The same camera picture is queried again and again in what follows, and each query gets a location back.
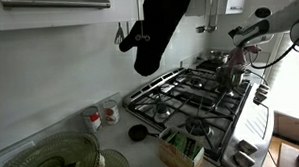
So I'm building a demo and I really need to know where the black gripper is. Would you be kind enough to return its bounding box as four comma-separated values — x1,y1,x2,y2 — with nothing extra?
239,43,261,56

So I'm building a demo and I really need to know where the steel pot with lid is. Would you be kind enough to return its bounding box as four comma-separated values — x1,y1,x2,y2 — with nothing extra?
206,50,232,65

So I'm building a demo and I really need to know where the silver stove knob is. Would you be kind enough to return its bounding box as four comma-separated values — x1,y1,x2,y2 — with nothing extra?
253,95,266,106
233,150,256,167
238,139,259,154
259,83,271,93
255,89,269,99

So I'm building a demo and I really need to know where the stainless steel gas stove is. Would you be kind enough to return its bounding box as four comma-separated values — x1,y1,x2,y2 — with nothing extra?
121,63,276,167

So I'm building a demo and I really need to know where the hanging steel ladle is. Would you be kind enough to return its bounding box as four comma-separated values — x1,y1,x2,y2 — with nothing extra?
205,0,220,33
195,24,207,34

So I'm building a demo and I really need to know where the brown wooden furniture piece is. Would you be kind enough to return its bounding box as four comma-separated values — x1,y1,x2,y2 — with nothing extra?
272,109,299,148

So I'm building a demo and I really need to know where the black oven mitt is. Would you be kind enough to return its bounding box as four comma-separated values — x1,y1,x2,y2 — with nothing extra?
117,0,197,78

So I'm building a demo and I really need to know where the box with green sponges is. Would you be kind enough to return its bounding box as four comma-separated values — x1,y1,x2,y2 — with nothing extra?
157,126,206,167

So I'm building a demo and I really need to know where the hanging steel spatula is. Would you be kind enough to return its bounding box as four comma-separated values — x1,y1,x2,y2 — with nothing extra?
112,21,126,45

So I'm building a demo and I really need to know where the small black skillet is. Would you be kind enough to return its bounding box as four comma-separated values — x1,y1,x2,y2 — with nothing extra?
127,122,161,142

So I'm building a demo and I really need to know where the tin can with red label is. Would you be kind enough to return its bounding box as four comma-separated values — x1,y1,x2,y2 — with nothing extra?
81,105,104,133
102,99,121,125

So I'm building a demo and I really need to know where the large green woven basket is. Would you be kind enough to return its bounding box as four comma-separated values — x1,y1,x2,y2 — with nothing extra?
0,129,101,167

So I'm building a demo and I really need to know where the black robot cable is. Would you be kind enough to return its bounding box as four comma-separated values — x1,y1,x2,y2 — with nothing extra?
247,34,299,76

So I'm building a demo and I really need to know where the thin black cable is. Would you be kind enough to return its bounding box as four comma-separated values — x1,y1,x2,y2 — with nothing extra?
245,68,270,88

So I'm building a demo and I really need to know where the white wall cabinet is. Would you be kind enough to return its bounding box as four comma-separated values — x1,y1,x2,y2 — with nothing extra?
0,0,148,32
185,0,250,17

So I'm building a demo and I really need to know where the steel cabinet handle bar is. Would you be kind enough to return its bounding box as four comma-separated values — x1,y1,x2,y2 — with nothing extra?
0,0,112,13

